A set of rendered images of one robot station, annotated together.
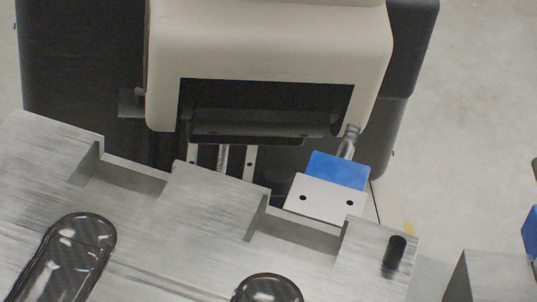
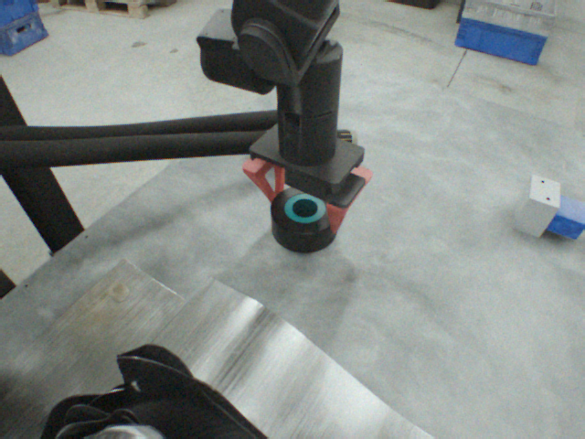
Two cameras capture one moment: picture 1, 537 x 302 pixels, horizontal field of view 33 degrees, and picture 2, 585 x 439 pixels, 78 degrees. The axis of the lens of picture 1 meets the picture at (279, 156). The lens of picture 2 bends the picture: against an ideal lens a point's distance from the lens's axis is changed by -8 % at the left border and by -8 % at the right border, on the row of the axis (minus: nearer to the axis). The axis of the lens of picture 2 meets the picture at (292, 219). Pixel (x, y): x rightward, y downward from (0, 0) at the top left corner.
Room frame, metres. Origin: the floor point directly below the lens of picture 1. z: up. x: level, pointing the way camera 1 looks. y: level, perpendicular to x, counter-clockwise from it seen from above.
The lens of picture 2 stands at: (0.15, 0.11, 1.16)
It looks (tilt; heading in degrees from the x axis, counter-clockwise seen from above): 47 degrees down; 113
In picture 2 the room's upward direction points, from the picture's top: straight up
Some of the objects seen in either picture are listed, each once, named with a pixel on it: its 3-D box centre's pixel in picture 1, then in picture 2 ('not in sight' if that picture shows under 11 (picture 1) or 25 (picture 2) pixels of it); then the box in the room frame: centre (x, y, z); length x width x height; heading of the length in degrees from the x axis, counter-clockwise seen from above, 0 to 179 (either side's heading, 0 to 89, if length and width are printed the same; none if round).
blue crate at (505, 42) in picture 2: not in sight; (501, 32); (0.46, 3.33, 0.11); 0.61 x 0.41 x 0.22; 174
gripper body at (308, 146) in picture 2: not in sight; (307, 133); (0.04, 0.40, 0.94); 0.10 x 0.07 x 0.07; 171
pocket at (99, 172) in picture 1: (123, 192); not in sight; (0.37, 0.09, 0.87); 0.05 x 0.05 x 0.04; 81
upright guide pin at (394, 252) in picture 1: (394, 251); not in sight; (0.34, -0.07, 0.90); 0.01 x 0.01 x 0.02
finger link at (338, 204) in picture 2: not in sight; (327, 196); (0.06, 0.40, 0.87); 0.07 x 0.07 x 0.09; 81
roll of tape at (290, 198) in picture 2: not in sight; (304, 218); (0.04, 0.40, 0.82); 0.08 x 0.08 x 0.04
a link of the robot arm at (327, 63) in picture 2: not in sight; (302, 73); (0.03, 0.41, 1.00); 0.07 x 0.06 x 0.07; 173
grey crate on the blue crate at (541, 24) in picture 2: not in sight; (509, 9); (0.46, 3.33, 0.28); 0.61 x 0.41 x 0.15; 174
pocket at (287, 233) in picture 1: (293, 247); not in sight; (0.35, -0.02, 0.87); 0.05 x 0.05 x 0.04; 81
